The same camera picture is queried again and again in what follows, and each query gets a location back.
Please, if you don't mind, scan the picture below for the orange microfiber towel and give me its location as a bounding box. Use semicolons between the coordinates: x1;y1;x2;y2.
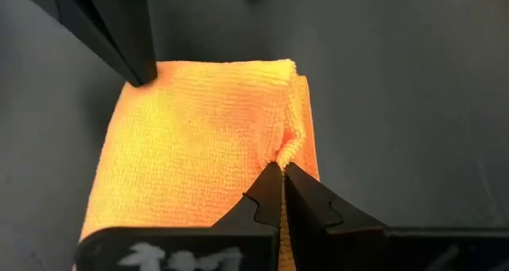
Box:
72;58;321;271

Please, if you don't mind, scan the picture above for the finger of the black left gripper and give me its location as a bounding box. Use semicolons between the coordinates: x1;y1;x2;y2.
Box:
83;0;158;87
10;0;139;87

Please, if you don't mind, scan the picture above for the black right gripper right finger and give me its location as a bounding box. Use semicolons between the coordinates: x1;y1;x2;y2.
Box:
282;161;509;271

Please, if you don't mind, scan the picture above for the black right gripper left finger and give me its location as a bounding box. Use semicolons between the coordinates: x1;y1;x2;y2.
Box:
74;162;284;271

